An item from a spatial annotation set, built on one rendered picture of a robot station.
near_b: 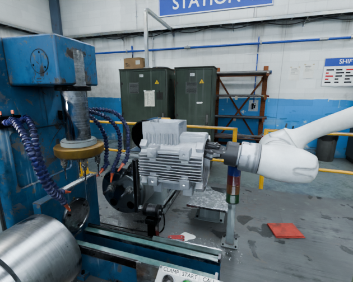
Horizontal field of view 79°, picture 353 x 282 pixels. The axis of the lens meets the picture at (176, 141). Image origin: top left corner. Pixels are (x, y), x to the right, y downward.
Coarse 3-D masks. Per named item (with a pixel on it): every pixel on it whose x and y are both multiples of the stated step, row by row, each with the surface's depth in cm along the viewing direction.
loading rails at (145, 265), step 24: (96, 240) 96; (120, 240) 91; (144, 240) 90; (168, 240) 89; (96, 264) 85; (120, 264) 80; (144, 264) 76; (168, 264) 78; (192, 264) 83; (216, 264) 79
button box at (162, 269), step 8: (160, 272) 56; (168, 272) 55; (176, 272) 55; (184, 272) 55; (160, 280) 54; (176, 280) 54; (192, 280) 53; (200, 280) 53; (208, 280) 53; (216, 280) 53
